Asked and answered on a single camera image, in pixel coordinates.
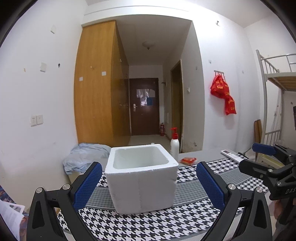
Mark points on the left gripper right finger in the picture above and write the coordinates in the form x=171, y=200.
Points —
x=213, y=184

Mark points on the metal bunk bed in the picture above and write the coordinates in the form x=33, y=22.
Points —
x=277, y=74

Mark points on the white styrofoam box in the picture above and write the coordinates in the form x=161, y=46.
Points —
x=141, y=178

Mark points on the white wall socket pair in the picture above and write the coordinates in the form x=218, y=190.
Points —
x=36, y=120

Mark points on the wooden wardrobe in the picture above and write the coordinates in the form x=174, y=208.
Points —
x=101, y=87

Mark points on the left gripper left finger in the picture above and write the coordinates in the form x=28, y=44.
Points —
x=84, y=185

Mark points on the red fire extinguisher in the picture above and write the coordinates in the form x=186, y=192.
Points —
x=162, y=129

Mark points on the white red pump bottle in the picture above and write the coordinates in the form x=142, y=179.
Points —
x=175, y=145

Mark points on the wooden boards against wall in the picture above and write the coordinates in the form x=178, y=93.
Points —
x=257, y=131

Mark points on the wooden side door frame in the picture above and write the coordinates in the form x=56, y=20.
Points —
x=177, y=101

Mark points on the dark brown entrance door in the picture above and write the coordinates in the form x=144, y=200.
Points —
x=144, y=106

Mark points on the printed paper sheets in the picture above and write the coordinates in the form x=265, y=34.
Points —
x=14, y=219

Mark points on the white remote control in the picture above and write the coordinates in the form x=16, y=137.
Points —
x=232, y=156

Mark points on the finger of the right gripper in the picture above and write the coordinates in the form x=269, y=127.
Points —
x=255, y=170
x=264, y=149

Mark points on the houndstooth table mat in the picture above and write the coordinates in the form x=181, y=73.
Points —
x=191, y=214

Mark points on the person's right hand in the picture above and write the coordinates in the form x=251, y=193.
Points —
x=278, y=209

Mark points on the red snack packet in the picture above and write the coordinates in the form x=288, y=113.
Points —
x=188, y=161

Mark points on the light blue crumpled sheet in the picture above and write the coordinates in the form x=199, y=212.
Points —
x=83, y=155

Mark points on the ceiling lamp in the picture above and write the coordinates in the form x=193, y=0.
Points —
x=148, y=44

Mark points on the red hanging bags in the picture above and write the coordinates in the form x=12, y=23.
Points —
x=220, y=89

